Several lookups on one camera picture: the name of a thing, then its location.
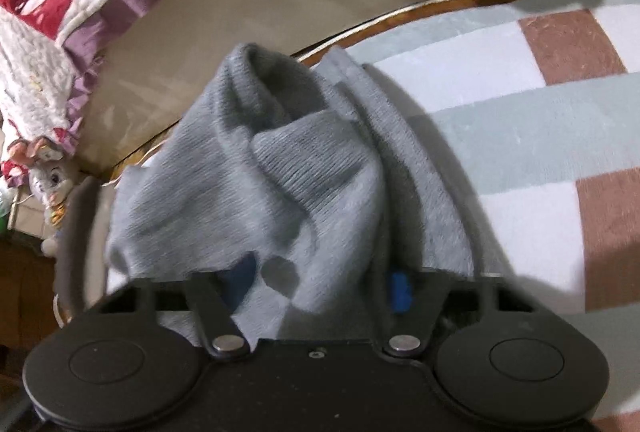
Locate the checkered plush mat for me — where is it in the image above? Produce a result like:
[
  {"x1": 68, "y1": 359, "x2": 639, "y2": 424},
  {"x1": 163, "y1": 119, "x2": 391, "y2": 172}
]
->
[{"x1": 280, "y1": 2, "x2": 640, "y2": 432}]

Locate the dark brown folded sweater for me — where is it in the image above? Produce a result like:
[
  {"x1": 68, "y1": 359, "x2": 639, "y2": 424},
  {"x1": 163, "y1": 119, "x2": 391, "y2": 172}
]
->
[{"x1": 52, "y1": 175, "x2": 119, "y2": 329}]

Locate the beige nightstand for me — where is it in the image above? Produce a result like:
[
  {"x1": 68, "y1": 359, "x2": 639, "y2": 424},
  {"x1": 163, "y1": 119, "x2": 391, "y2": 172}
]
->
[{"x1": 7, "y1": 199, "x2": 59, "y2": 243}]

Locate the grey sweater with cat patch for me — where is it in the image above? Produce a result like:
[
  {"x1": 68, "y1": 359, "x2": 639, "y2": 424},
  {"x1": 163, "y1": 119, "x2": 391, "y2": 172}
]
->
[{"x1": 104, "y1": 41, "x2": 484, "y2": 348}]

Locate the brown wooden drawer cabinet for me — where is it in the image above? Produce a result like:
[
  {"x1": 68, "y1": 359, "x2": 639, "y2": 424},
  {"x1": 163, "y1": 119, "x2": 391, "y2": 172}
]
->
[{"x1": 0, "y1": 237, "x2": 66, "y2": 349}]

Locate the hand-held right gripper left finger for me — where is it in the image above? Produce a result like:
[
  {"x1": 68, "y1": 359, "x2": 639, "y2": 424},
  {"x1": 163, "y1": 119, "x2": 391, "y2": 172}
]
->
[{"x1": 99, "y1": 252, "x2": 257, "y2": 359}]

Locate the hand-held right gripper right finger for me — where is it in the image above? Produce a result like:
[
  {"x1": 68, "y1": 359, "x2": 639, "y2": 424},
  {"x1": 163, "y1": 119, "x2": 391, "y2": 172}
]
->
[{"x1": 381, "y1": 267, "x2": 544, "y2": 358}]

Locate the grey plush rabbit toy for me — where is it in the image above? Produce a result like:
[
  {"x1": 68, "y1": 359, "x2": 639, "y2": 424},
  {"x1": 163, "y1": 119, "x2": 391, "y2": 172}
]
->
[{"x1": 0, "y1": 135, "x2": 84, "y2": 258}]

